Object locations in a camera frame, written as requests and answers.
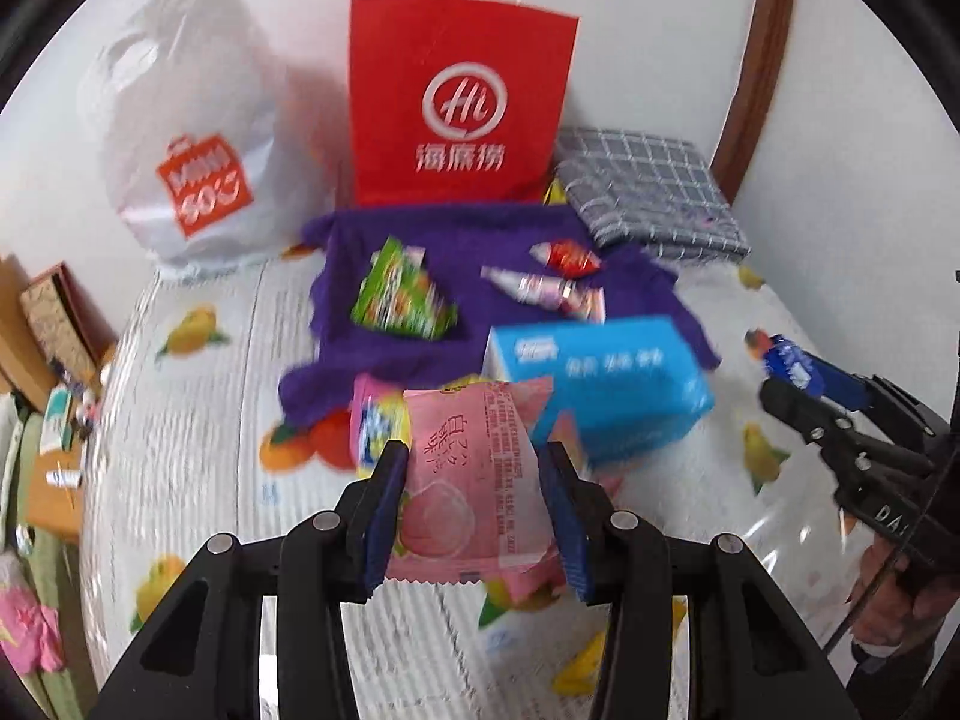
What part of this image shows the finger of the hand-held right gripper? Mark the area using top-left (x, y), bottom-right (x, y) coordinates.
top-left (814, 364), bottom-right (957, 451)
top-left (757, 377), bottom-right (931, 470)

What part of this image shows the pink white snack packet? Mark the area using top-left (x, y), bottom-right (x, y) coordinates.
top-left (559, 281), bottom-right (607, 325)
top-left (480, 266), bottom-right (572, 308)

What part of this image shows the green cloth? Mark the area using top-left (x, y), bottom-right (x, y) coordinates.
top-left (0, 390), bottom-right (83, 720)

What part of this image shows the blue tissue box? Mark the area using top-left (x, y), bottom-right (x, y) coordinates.
top-left (480, 315), bottom-right (713, 470)

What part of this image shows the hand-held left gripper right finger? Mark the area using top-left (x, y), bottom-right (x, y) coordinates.
top-left (538, 441), bottom-right (860, 720)

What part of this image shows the dark blue snack packet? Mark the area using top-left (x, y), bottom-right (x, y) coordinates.
top-left (761, 334), bottom-right (826, 395)

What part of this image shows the grey checked folded cloth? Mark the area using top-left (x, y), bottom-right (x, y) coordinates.
top-left (551, 126), bottom-right (751, 263)

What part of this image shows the red paper bag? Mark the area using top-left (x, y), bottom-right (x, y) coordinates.
top-left (349, 0), bottom-right (580, 207)

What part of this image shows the brown wooden door frame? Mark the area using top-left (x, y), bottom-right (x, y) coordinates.
top-left (709, 0), bottom-right (796, 203)

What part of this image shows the pink peach snack packet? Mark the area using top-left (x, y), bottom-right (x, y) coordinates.
top-left (386, 379), bottom-right (560, 586)

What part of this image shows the small teal white box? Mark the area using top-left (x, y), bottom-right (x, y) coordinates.
top-left (43, 382), bottom-right (77, 452)

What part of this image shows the purple towel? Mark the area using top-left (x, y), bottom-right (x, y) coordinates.
top-left (277, 202), bottom-right (721, 428)

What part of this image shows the person's right hand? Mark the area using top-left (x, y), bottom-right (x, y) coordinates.
top-left (851, 540), bottom-right (960, 657)

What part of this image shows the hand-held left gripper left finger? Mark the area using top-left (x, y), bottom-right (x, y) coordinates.
top-left (90, 441), bottom-right (412, 720)

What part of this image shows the fruit print tablecloth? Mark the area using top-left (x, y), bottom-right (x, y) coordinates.
top-left (79, 240), bottom-right (901, 720)

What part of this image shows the pink cloth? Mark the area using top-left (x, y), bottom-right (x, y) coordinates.
top-left (0, 555), bottom-right (67, 676)

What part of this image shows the white plastic bag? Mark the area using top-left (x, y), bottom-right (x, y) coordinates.
top-left (79, 0), bottom-right (338, 271)

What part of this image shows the red twisted candy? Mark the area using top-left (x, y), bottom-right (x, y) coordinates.
top-left (529, 238), bottom-right (603, 276)

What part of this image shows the green snack packet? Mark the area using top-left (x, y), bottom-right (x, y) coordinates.
top-left (351, 236), bottom-right (460, 340)

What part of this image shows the black cable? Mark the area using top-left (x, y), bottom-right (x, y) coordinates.
top-left (825, 555), bottom-right (905, 657)

